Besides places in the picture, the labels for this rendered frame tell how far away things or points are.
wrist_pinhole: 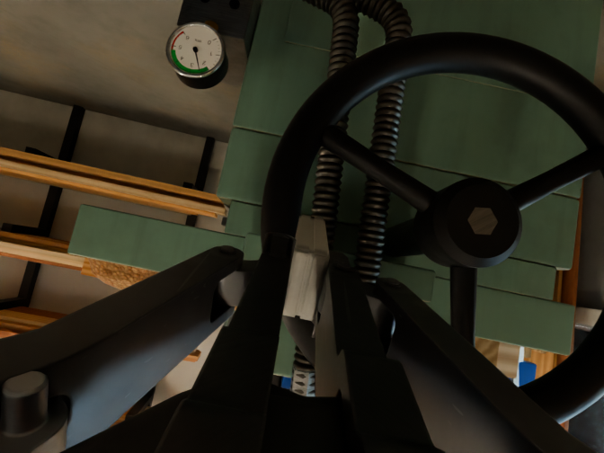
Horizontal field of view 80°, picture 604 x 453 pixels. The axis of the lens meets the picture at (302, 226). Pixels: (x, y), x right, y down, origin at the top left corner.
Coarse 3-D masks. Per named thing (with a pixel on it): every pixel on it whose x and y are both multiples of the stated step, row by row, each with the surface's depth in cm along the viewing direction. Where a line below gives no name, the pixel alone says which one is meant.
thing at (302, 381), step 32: (320, 0) 34; (352, 0) 33; (384, 0) 33; (352, 32) 32; (384, 96) 32; (384, 128) 32; (320, 160) 32; (320, 192) 32; (384, 192) 32; (384, 224) 32
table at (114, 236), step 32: (96, 224) 42; (128, 224) 42; (160, 224) 43; (96, 256) 42; (128, 256) 42; (160, 256) 42; (192, 256) 42; (256, 256) 33; (352, 256) 33; (416, 288) 33; (448, 288) 43; (480, 288) 43; (448, 320) 42; (480, 320) 43; (512, 320) 43; (544, 320) 43
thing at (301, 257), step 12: (300, 216) 21; (300, 228) 18; (300, 240) 16; (300, 252) 14; (300, 264) 15; (300, 276) 15; (288, 288) 15; (300, 288) 15; (288, 300) 15; (300, 300) 15; (288, 312) 15
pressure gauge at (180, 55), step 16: (176, 32) 39; (192, 32) 39; (208, 32) 39; (176, 48) 38; (192, 48) 39; (208, 48) 39; (224, 48) 38; (176, 64) 38; (192, 64) 38; (208, 64) 38; (224, 64) 39; (192, 80) 39; (208, 80) 39
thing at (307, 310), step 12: (312, 228) 19; (324, 228) 19; (312, 240) 16; (324, 240) 16; (312, 252) 15; (324, 252) 15; (312, 264) 15; (324, 264) 14; (312, 276) 15; (312, 288) 15; (312, 300) 15; (300, 312) 15; (312, 312) 15
